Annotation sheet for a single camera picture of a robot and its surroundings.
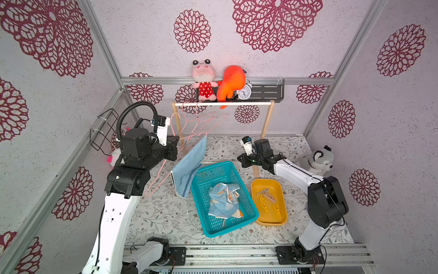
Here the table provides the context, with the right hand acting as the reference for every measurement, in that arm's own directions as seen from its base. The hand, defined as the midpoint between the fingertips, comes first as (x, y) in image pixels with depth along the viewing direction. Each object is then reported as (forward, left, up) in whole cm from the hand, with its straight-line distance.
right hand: (238, 155), depth 90 cm
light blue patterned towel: (-23, +7, -6) cm, 25 cm away
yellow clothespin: (-22, -14, -15) cm, 30 cm away
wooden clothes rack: (+19, +6, +19) cm, 28 cm away
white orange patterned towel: (-31, +7, -15) cm, 35 cm away
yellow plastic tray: (-25, -20, -15) cm, 36 cm away
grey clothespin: (-13, -15, -14) cm, 25 cm away
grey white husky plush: (-4, -41, +2) cm, 41 cm away
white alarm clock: (+25, -4, +21) cm, 33 cm away
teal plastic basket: (-4, +8, -12) cm, 15 cm away
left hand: (-13, +25, +26) cm, 38 cm away
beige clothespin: (-16, -17, -14) cm, 28 cm away
